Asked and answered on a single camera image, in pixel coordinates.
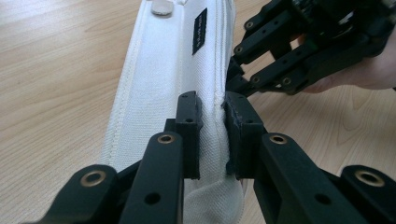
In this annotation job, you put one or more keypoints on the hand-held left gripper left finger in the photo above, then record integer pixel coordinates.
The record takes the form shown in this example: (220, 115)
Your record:
(188, 140)

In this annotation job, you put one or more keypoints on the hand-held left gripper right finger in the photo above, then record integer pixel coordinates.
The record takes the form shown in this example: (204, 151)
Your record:
(246, 137)

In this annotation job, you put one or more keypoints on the cream fabric pencil case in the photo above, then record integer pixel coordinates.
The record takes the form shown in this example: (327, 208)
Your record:
(155, 77)

